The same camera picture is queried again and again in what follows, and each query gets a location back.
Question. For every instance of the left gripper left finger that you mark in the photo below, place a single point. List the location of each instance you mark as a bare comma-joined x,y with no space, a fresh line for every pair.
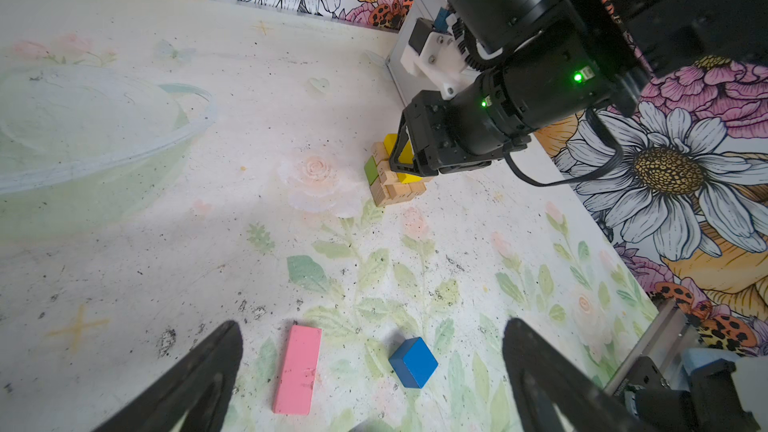
194,394

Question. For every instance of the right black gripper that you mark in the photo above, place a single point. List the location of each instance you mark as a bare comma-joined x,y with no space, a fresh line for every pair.
425,146

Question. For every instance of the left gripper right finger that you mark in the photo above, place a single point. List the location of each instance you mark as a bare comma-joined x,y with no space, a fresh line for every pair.
547,387

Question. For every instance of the yellow wood block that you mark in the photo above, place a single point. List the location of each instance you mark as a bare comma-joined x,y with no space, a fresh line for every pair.
406,157

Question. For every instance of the natural wood block with hole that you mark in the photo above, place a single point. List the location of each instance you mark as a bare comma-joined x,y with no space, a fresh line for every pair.
379,152

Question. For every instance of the green wood block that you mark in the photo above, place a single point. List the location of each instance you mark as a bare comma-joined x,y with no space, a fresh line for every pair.
371,170

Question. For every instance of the pink wood block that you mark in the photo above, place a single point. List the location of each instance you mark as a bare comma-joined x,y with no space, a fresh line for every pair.
298,374

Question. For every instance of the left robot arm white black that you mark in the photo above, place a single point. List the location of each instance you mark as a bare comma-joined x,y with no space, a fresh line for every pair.
711,403

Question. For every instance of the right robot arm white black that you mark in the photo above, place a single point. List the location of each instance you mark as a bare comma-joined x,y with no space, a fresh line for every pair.
503,69

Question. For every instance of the blue wood block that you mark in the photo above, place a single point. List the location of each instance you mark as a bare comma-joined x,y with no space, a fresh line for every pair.
413,363

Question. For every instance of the purple wood block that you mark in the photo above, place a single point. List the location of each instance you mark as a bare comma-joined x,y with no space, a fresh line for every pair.
373,425

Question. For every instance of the aluminium front rail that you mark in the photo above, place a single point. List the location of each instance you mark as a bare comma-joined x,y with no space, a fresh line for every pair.
664,342

